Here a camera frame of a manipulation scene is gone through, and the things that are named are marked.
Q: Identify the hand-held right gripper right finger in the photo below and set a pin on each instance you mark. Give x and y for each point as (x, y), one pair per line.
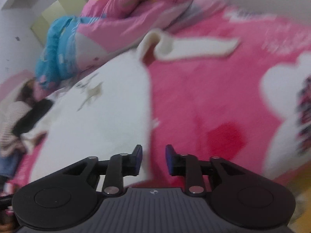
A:
(169, 160)

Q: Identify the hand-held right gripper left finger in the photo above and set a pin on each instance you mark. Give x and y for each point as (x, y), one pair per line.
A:
(138, 159)

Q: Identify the white sweater with deer embroidery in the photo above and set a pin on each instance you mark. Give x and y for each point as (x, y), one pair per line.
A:
(97, 121)

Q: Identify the pink floral bed blanket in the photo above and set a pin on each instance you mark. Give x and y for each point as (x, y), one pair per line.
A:
(206, 89)

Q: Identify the black garment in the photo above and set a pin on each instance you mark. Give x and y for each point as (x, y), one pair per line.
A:
(31, 119)

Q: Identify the blue jeans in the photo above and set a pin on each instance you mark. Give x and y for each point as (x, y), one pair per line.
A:
(8, 166)

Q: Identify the pink white checked garment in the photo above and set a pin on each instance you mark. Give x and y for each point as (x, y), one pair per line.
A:
(9, 126)

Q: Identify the blue pink cartoon quilt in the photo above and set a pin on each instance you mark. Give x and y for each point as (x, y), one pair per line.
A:
(116, 17)

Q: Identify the pink white headboard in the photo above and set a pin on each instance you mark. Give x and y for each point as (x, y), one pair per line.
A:
(12, 82)

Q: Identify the pale yellow wardrobe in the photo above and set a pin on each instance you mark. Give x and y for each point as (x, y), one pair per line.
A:
(58, 12)

